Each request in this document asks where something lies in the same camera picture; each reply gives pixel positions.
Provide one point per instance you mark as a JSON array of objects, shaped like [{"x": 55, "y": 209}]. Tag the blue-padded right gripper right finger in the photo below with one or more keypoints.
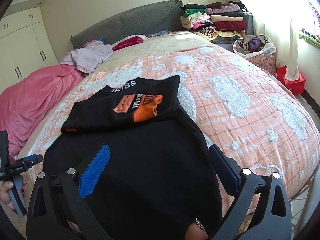
[{"x": 272, "y": 216}]

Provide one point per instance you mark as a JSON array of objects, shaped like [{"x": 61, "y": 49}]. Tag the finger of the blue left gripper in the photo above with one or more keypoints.
[{"x": 31, "y": 160}]

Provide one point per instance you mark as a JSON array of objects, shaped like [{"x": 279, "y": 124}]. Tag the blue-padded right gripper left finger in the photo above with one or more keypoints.
[{"x": 57, "y": 207}]

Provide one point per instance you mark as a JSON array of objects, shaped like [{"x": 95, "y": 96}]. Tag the black sweater with orange print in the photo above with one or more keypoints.
[{"x": 158, "y": 180}]

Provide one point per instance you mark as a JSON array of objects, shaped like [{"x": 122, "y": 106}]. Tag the plastic bag of clothes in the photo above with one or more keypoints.
[{"x": 254, "y": 45}]

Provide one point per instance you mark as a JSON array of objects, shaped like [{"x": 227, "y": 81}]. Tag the pile of folded clothes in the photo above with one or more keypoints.
[{"x": 219, "y": 23}]

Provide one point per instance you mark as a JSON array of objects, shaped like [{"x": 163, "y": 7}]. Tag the left hand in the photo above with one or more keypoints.
[{"x": 5, "y": 198}]

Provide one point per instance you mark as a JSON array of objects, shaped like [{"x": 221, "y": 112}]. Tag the right hand thumb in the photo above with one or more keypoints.
[{"x": 196, "y": 231}]

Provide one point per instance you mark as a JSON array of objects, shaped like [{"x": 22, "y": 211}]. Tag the pink blanket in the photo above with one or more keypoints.
[{"x": 25, "y": 104}]

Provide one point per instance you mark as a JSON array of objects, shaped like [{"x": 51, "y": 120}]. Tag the lilac crumpled garment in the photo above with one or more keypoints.
[{"x": 89, "y": 57}]

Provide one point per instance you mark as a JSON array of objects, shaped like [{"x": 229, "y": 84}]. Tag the cream wardrobe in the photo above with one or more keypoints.
[{"x": 25, "y": 46}]

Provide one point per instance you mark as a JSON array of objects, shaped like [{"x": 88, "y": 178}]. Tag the orange white patterned bedspread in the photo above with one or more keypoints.
[{"x": 251, "y": 116}]

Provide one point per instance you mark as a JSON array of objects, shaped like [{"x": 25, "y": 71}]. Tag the red pink pillow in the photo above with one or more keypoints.
[{"x": 129, "y": 41}]

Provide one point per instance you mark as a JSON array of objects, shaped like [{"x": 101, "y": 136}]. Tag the floral fabric box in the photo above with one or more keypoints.
[{"x": 265, "y": 61}]

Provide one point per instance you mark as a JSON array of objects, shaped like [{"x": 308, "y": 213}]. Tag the green item on windowsill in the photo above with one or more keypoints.
[{"x": 310, "y": 38}]

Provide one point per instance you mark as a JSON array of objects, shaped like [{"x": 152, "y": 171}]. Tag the grey quilted headboard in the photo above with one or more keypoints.
[{"x": 143, "y": 20}]

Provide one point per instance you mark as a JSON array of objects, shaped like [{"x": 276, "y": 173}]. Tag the cream curtain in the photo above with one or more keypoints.
[{"x": 282, "y": 20}]

